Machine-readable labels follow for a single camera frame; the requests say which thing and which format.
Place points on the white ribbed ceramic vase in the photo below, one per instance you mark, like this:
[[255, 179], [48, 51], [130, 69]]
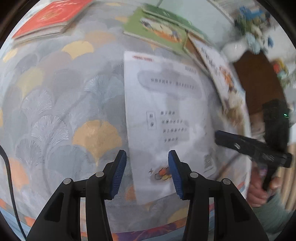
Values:
[[233, 51]]

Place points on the dark green cover book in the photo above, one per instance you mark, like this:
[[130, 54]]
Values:
[[176, 19]]

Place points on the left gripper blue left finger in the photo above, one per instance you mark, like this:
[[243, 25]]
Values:
[[60, 217]]

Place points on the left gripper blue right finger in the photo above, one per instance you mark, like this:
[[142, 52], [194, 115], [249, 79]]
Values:
[[234, 218]]

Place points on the blue and white artificial flowers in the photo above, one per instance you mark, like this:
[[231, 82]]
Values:
[[251, 24]]

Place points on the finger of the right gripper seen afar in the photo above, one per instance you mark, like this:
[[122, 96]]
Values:
[[229, 140]]

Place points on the red donkey cover book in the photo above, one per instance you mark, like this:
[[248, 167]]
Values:
[[55, 13]]

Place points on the dark brown wooden cabinet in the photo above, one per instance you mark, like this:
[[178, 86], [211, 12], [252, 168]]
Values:
[[258, 79]]

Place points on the person's right hand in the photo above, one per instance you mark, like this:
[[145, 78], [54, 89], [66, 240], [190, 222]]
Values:
[[256, 196]]

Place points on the brown Aesop fables book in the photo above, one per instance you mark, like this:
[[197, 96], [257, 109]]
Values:
[[189, 48]]

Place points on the white page orange bug book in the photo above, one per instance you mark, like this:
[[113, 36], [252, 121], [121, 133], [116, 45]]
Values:
[[166, 109]]

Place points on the light green illustrated book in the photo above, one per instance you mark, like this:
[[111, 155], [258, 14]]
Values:
[[156, 31]]

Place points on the rabbit hill pastel book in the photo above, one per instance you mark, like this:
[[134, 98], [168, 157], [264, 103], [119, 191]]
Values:
[[231, 94]]

